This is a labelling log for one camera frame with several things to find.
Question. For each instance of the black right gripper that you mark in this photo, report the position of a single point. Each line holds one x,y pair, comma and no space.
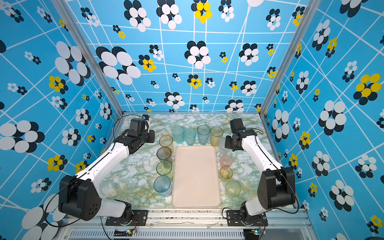
228,143

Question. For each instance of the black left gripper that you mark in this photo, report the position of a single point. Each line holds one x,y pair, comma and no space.
151,133

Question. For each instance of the pink textured cup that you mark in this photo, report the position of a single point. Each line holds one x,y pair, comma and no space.
226,161

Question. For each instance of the amber short glass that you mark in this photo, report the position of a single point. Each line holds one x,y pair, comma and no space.
226,173

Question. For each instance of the teal textured cup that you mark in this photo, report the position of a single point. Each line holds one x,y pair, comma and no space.
190,136
178,134

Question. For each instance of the light green textured cup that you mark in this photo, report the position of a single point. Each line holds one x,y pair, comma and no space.
233,189

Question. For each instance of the clear frosted textured cup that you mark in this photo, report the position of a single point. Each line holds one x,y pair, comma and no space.
222,149

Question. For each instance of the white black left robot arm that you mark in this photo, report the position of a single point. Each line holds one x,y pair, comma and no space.
79,195

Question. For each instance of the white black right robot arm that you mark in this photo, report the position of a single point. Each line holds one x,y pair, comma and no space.
277,184

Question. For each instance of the beige rectangular tray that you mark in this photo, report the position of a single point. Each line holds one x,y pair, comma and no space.
196,182

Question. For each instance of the yellow clear tall glass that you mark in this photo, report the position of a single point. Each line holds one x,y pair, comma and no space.
216,136

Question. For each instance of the yellow clear glass left column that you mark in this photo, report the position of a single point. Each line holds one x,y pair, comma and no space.
167,141

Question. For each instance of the blue clear tall glass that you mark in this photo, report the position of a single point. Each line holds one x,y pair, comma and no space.
203,134

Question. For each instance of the grey smoky glass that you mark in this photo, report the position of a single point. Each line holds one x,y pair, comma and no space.
165,154

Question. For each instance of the green clear glass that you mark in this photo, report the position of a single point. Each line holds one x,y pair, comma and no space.
165,168

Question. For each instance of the blue clear glass front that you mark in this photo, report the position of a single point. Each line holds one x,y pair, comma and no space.
163,186

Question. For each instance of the small green circuit board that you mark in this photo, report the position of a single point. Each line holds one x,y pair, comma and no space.
123,233

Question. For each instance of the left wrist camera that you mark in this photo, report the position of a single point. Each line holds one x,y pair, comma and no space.
146,117

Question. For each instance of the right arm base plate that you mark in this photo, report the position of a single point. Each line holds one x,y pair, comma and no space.
240,218

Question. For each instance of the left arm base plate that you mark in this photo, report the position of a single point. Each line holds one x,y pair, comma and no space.
135,218

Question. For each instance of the aluminium front frame rail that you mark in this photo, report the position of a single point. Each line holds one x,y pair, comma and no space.
195,224

